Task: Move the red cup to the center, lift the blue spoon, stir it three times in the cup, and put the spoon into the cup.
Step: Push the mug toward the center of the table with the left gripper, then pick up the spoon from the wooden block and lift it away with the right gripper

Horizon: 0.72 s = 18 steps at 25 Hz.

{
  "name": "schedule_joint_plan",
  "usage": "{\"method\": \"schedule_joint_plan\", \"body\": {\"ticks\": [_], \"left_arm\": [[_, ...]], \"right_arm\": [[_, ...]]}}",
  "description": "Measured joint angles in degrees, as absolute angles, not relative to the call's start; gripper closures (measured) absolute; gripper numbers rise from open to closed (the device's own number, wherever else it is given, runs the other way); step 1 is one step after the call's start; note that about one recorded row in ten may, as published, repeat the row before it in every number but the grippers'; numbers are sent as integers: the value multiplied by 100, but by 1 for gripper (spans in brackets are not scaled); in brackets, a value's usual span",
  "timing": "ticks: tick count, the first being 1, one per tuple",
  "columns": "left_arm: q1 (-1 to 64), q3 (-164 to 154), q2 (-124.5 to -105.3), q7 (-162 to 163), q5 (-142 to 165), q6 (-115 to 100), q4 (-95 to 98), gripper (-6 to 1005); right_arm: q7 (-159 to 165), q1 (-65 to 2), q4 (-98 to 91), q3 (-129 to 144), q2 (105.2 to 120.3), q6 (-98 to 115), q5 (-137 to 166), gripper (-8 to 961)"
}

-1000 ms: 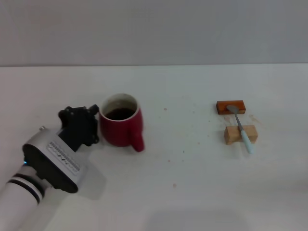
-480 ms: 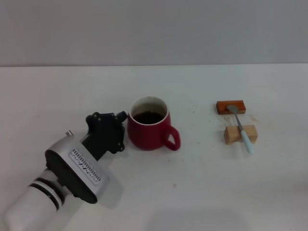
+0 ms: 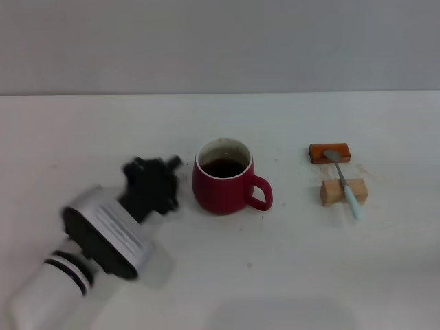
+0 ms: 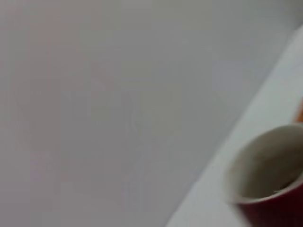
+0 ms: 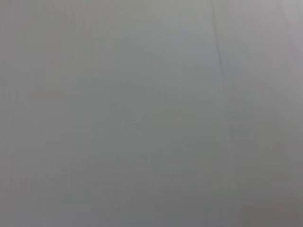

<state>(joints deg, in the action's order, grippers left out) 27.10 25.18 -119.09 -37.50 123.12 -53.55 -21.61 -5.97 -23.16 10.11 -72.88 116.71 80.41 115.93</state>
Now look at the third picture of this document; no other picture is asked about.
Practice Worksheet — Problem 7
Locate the red ceramic cup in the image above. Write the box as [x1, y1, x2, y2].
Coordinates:
[191, 137, 274, 217]

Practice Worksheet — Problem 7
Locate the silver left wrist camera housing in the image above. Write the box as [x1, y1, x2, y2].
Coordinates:
[61, 185, 155, 280]

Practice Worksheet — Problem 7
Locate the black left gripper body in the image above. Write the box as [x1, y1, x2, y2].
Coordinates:
[116, 156, 181, 224]

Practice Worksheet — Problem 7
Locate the dark coffee liquid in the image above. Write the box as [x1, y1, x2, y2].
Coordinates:
[200, 157, 248, 179]

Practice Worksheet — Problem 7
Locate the dark orange wooden block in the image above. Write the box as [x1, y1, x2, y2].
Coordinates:
[308, 143, 352, 165]

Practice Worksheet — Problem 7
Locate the light wooden arch block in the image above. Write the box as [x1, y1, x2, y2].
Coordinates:
[319, 177, 369, 208]

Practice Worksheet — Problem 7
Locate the blue handled metal spoon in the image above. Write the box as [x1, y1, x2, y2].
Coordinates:
[322, 149, 365, 220]

